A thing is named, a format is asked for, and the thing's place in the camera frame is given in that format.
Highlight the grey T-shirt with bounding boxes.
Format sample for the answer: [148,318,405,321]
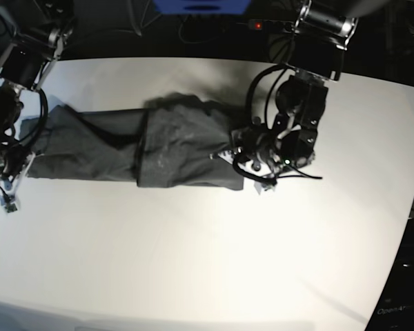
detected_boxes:
[28,94,246,191]

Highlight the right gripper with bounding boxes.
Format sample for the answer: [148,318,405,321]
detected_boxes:
[0,146,28,181]

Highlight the blue plastic box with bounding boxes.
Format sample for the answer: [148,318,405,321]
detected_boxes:
[154,0,251,15]

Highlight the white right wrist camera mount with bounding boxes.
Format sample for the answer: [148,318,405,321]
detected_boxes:
[0,152,35,214]

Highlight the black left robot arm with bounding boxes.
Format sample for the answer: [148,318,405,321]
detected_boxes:
[231,1,385,186]

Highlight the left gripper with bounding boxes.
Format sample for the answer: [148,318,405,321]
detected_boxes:
[231,127,286,178]

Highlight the black power strip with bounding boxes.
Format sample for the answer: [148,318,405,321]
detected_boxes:
[247,19,293,34]

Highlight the black OpenArm labelled box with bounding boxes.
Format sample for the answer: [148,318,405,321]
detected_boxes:
[365,254,414,331]

